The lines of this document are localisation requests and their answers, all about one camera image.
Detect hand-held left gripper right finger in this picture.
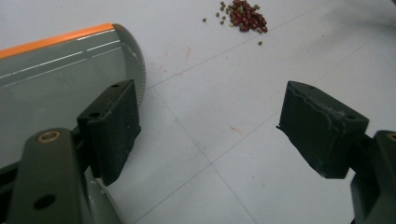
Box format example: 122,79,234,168
276,80,370,180

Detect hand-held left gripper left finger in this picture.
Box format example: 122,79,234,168
77,79,142,188

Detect grey dustpan with orange edge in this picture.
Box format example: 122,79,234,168
0,22,147,224

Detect pile of red beans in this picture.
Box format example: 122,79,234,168
228,0,269,34

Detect scattered green mung beans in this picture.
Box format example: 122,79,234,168
202,1,263,47

